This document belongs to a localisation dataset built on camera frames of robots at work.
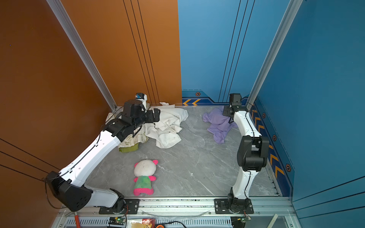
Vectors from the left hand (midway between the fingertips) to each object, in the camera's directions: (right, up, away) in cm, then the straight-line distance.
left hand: (153, 109), depth 75 cm
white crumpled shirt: (+2, -15, +25) cm, 29 cm away
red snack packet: (0, -54, -9) cm, 55 cm away
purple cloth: (+41, -8, +22) cm, 47 cm away
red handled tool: (-36, -56, -6) cm, 67 cm away
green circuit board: (-17, -57, -4) cm, 59 cm away
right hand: (+46, +1, +20) cm, 50 cm away
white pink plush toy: (-6, -35, +5) cm, 36 cm away
